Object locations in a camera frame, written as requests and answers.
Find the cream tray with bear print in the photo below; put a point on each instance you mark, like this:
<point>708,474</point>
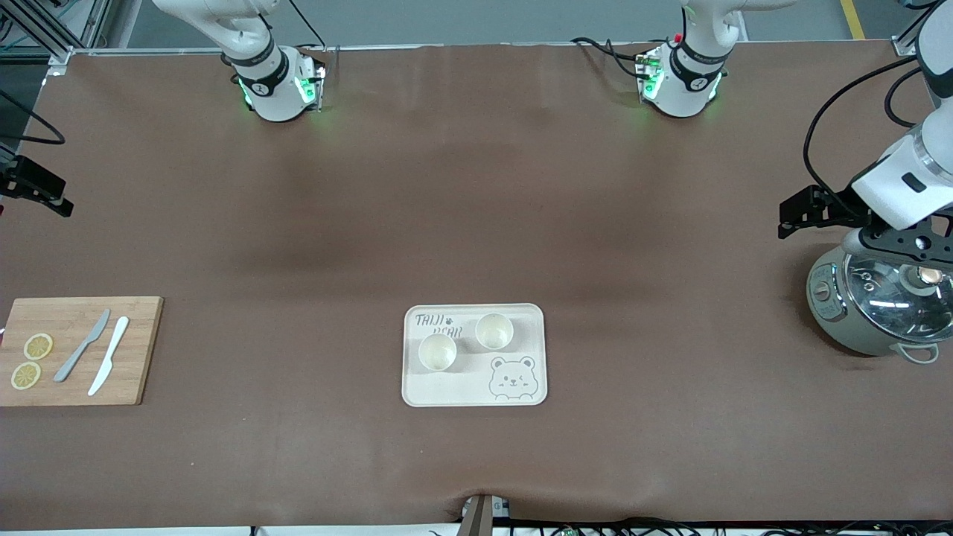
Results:
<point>461,388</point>

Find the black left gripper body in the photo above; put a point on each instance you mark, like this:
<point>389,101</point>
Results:
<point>832,205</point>

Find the white plastic knife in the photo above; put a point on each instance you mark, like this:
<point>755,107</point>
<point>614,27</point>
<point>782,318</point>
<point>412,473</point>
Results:
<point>112,354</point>

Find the lemon slice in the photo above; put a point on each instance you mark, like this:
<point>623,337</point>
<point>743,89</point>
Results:
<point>38,346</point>
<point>26,375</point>

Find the grey-green rice cooker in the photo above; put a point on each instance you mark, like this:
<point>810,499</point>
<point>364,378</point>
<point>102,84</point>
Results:
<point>841,324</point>

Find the grey plastic knife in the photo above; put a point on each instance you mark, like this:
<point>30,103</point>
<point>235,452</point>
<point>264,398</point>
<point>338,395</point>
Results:
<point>82,347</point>

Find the brown table mat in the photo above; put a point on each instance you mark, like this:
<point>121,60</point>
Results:
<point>476,208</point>

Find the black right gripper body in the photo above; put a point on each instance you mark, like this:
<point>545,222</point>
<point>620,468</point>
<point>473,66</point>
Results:
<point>22,181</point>

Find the aluminium frame profile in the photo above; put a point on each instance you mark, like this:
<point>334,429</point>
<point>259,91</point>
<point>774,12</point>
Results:
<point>45,30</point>

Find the glass rice cooker lid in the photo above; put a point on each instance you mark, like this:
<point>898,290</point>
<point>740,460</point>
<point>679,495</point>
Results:
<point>886,298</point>

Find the white plastic cup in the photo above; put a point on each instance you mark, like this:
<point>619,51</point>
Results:
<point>493,330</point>
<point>437,351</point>

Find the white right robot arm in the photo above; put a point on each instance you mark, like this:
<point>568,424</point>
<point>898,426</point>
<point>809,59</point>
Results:
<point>272,82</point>

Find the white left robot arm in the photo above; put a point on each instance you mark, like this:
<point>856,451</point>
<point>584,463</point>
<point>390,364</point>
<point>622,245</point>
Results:
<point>904,175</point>

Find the bamboo cutting board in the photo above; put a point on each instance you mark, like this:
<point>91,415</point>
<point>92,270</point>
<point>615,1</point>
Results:
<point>145,357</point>

